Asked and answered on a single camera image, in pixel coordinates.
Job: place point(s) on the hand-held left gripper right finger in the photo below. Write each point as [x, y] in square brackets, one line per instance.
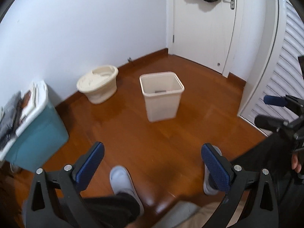
[215, 168]

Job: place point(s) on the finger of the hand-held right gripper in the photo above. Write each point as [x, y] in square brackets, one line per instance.
[268, 122]
[275, 100]

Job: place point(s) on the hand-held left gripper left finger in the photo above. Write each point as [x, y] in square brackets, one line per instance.
[91, 163]

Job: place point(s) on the cream square trash bin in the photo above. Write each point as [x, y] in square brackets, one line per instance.
[161, 106]

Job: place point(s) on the person's right hand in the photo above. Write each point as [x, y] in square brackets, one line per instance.
[296, 162]

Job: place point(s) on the pale grey slipper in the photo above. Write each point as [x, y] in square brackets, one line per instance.
[207, 185]
[122, 178]

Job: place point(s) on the white louvered closet door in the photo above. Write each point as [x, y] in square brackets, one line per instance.
[285, 76]

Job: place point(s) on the person's right leg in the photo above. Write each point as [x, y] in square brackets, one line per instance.
[261, 152]

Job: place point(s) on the person's leg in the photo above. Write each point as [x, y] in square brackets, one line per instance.
[111, 209]
[261, 152]

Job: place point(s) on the beige cloth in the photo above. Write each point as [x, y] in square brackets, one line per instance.
[209, 215]

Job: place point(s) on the person's left leg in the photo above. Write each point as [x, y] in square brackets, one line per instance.
[111, 209]

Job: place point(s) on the teal storage box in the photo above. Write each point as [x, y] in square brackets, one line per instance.
[40, 137]

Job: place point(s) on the grey cushion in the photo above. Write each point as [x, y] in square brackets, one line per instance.
[175, 215]

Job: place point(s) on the cream round lidded bucket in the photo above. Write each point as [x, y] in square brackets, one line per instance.
[99, 92]

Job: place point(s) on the white magazine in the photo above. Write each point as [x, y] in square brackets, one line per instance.
[33, 99]

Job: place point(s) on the grey magazine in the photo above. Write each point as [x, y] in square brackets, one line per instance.
[10, 116]

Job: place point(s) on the metal door stop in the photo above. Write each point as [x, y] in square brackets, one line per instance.
[130, 59]

